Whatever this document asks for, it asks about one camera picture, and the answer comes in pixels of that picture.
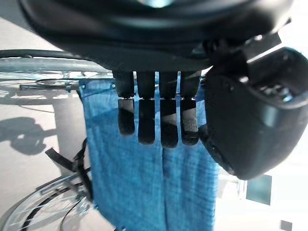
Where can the wheelchair wheel with black tyre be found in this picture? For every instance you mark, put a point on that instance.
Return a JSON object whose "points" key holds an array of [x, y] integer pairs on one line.
{"points": [[48, 209], [48, 63]]}

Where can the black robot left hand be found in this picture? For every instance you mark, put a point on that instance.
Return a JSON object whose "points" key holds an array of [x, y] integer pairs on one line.
{"points": [[149, 31]]}

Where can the small dark square block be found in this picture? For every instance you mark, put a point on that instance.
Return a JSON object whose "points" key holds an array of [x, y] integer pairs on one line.
{"points": [[286, 225]]}

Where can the dark teal square panel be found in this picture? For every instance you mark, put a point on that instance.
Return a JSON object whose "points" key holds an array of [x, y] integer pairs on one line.
{"points": [[259, 190]]}

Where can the wheelchair with blue fabric back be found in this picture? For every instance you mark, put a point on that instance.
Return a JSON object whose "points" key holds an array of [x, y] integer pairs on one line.
{"points": [[125, 180]]}

